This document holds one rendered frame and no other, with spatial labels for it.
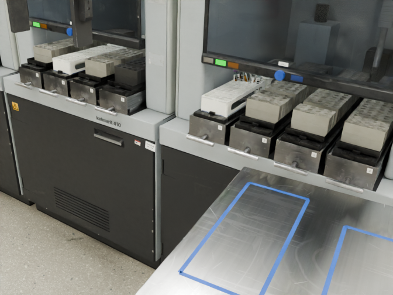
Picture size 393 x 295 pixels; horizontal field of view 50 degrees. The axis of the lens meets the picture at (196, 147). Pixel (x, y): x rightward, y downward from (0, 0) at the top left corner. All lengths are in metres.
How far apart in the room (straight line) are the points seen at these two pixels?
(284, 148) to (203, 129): 0.28
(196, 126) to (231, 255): 0.68
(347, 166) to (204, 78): 0.55
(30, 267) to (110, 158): 0.65
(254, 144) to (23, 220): 1.42
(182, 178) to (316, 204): 0.66
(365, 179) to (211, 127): 0.48
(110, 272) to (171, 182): 0.59
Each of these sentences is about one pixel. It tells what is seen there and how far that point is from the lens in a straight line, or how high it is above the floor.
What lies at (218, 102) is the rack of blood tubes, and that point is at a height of 0.86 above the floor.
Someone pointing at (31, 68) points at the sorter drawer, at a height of 0.81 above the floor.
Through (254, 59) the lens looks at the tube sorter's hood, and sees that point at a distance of 1.32.
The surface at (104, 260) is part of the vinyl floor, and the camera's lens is 2.03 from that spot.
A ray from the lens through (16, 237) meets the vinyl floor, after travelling 2.25.
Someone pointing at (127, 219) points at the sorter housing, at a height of 0.27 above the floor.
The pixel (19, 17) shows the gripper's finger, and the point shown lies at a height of 1.21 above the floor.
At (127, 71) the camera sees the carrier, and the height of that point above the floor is 0.87.
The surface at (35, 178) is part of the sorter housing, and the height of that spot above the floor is 0.26.
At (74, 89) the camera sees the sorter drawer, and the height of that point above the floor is 0.78.
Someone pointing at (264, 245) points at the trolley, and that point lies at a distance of 0.83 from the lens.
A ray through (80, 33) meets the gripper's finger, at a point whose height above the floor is 1.21.
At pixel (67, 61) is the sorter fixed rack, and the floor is 0.86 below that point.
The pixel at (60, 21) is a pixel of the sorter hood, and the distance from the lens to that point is 1.82.
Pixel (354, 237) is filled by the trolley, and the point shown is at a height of 0.82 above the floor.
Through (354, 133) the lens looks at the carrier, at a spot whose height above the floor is 0.85.
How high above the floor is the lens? 1.34
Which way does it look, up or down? 27 degrees down
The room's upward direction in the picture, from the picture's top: 3 degrees clockwise
